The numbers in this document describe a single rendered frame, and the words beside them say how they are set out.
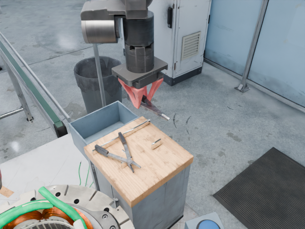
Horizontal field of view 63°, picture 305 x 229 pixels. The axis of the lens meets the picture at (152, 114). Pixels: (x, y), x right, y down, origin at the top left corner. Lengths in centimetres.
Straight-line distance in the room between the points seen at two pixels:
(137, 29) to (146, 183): 32
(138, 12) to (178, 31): 213
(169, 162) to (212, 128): 174
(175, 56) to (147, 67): 215
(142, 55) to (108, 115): 35
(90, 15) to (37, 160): 72
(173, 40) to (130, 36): 211
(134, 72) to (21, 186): 66
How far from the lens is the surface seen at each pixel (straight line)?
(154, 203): 63
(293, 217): 194
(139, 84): 49
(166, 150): 62
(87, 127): 77
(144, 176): 57
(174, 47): 261
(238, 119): 249
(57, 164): 103
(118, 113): 81
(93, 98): 204
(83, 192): 53
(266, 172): 209
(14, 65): 184
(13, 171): 107
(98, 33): 47
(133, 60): 49
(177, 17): 249
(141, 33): 46
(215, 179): 194
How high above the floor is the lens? 152
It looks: 39 degrees down
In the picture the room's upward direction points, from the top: straight up
